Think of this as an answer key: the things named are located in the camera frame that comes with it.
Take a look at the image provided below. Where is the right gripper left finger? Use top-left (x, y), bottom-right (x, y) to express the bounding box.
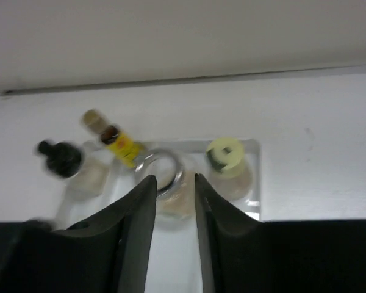
top-left (0, 175), bottom-right (157, 292)

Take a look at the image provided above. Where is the wide glass jar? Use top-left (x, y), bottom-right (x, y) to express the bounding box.
top-left (134, 148), bottom-right (197, 230)

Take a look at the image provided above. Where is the cream cap spice bottle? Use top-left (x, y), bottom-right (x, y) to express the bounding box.
top-left (205, 137), bottom-right (253, 201)

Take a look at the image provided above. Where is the black knob spice bottle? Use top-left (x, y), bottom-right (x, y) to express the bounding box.
top-left (37, 140), bottom-right (110, 200)

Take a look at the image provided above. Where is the yellow liquid bottle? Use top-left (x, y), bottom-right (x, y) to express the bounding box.
top-left (81, 109), bottom-right (145, 168)

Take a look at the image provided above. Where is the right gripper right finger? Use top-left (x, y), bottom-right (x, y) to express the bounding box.
top-left (195, 174), bottom-right (366, 292)

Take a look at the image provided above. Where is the white divided tray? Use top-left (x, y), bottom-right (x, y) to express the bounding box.
top-left (54, 139), bottom-right (261, 292)

